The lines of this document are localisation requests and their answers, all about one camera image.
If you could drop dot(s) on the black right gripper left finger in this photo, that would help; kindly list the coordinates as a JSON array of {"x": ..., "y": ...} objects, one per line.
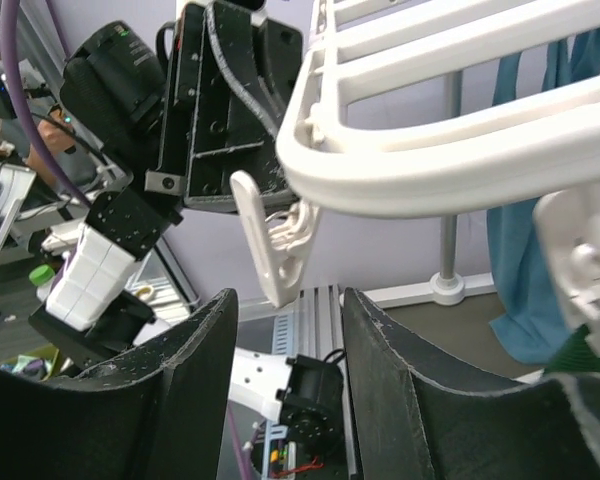
[{"x": 155, "y": 411}]

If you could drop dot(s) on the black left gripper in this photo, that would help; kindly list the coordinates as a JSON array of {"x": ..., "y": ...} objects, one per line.
[{"x": 229, "y": 85}]

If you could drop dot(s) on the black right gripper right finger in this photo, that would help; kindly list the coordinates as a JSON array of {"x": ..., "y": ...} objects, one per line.
[{"x": 422, "y": 413}]

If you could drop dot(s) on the white and green cloth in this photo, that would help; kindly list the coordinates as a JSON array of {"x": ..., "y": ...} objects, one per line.
[{"x": 575, "y": 355}]

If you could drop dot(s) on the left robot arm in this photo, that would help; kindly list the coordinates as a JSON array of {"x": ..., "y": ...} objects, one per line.
[{"x": 115, "y": 84}]

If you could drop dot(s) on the white metal clothes rack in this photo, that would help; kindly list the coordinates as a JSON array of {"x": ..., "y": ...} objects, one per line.
[{"x": 446, "y": 287}]

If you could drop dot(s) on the teal blue towel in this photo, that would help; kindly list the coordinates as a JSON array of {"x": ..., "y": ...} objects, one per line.
[{"x": 532, "y": 329}]

